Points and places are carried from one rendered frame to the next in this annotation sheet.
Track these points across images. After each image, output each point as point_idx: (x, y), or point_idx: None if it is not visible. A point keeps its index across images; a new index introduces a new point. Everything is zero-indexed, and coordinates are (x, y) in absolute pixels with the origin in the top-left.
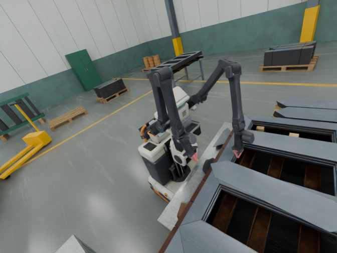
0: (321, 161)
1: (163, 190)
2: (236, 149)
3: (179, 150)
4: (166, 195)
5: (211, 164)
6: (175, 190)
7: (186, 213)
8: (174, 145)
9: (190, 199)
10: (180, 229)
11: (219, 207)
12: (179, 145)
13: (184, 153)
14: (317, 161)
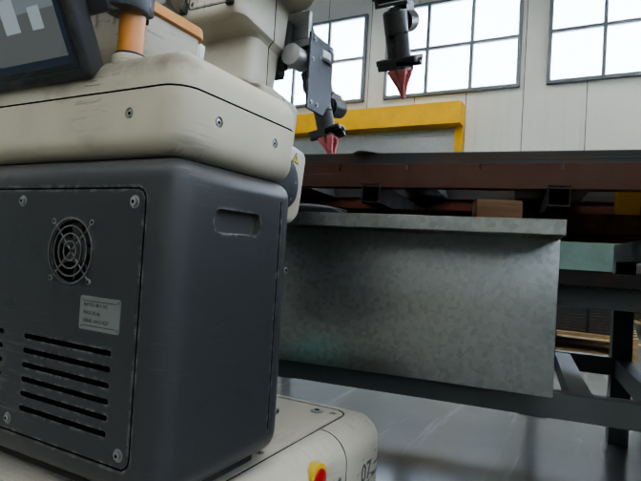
0: (329, 189)
1: (290, 467)
2: (334, 134)
3: (320, 106)
4: (323, 464)
5: (362, 151)
6: (289, 428)
7: (524, 151)
8: (285, 98)
9: (478, 163)
10: None
11: (445, 210)
12: (325, 81)
13: (408, 56)
14: (327, 189)
